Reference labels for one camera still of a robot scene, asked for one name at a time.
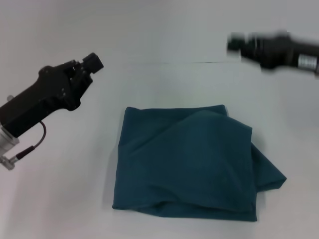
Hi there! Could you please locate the blue shirt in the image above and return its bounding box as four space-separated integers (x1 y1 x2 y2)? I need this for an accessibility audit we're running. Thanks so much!
112 104 288 222

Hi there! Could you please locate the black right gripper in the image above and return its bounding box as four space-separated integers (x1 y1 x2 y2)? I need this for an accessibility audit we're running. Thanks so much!
226 30 319 77

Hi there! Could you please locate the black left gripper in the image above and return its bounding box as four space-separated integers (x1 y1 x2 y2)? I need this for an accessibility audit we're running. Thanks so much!
0 52 104 139

